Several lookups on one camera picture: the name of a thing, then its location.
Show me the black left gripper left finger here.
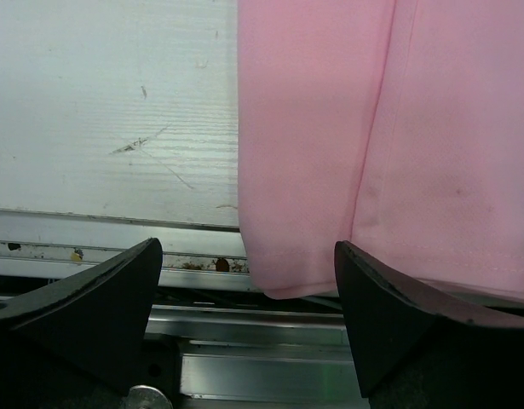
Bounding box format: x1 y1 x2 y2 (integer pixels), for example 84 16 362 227
0 239 163 408

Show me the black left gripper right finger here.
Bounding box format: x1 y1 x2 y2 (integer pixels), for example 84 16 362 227
334 241 524 408

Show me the pink t-shirt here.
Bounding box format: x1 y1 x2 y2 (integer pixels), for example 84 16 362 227
238 1 524 302

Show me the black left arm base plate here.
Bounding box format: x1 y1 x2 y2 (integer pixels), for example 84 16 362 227
122 334 181 408

